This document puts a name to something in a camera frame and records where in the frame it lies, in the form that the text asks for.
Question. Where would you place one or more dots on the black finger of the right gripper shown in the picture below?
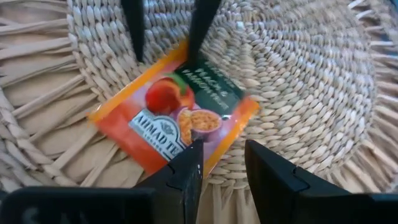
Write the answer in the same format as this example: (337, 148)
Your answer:
(202, 28)
(135, 25)

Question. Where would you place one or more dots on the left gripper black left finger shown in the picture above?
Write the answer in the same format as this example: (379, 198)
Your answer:
(183, 186)

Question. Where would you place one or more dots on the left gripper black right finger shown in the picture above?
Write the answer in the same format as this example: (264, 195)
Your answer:
(273, 186)

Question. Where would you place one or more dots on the red tea packet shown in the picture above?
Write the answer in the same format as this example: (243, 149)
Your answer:
(168, 115)

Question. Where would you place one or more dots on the round woven straw placemat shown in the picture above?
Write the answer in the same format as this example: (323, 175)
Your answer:
(311, 93)

